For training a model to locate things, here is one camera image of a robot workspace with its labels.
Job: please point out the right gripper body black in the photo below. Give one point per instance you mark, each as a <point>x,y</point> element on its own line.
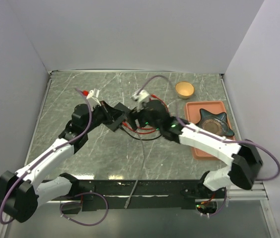
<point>143,118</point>

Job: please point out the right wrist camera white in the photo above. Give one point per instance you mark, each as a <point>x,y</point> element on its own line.
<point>141,97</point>

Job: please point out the black network switch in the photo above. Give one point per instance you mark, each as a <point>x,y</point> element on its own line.
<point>114,127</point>

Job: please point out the yellow ceramic bowl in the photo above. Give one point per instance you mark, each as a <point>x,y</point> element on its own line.
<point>184,89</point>

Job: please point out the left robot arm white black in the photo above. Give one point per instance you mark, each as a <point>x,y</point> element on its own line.
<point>23,191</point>

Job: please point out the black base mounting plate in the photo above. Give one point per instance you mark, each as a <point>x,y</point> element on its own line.
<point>145,194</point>

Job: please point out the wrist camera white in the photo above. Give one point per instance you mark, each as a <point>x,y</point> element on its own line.
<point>92,97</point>
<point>141,97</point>

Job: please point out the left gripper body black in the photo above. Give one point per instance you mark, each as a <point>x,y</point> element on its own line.
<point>98,117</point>

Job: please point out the blue star-shaped dish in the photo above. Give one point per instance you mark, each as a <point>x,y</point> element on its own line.
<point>215,123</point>

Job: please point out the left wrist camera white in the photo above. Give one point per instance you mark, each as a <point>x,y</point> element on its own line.
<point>92,97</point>

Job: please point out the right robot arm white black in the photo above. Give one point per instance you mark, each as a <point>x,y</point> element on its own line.
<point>241,158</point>

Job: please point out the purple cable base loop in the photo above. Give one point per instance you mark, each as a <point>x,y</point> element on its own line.
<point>69,209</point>

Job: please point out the salmon pink tray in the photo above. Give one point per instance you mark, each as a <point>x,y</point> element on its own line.
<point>192,114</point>

